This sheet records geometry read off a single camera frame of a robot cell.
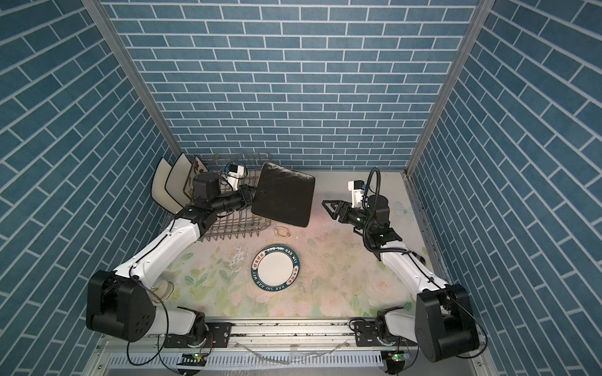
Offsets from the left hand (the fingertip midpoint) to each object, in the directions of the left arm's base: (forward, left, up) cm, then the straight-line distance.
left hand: (271, 193), depth 77 cm
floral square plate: (+23, +35, -11) cm, 43 cm away
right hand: (-2, -20, -4) cm, 20 cm away
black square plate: (+1, -4, -2) cm, 5 cm away
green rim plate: (-16, -1, -23) cm, 28 cm away
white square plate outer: (+8, +45, -10) cm, 47 cm away
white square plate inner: (+18, +43, -15) cm, 49 cm away
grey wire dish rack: (+6, +17, -28) cm, 33 cm away
